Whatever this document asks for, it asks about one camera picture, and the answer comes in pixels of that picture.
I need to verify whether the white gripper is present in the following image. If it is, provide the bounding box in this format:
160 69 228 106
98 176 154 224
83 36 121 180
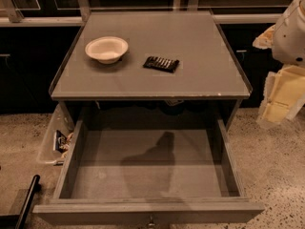
253 25 305 129

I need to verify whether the black rxbar chocolate bar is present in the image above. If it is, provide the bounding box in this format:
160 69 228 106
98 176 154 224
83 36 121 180
143 56 179 73

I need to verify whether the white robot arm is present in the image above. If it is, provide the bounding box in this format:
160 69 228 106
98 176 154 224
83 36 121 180
253 0 305 129

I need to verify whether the open grey top drawer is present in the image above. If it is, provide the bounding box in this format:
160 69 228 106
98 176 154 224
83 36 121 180
33 108 264 226

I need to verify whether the grey cabinet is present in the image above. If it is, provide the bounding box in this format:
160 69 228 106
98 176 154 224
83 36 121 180
50 11 252 125

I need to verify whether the white bowl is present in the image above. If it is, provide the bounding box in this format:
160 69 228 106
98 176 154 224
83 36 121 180
85 36 129 64

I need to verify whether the snack packet in bin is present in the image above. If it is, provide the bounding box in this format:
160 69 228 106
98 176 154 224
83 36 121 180
53 130 73 158

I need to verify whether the black bar object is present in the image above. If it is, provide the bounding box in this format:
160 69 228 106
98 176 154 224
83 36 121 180
0 175 41 229

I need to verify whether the metal railing frame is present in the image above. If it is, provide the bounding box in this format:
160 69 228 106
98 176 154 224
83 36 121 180
0 0 293 24

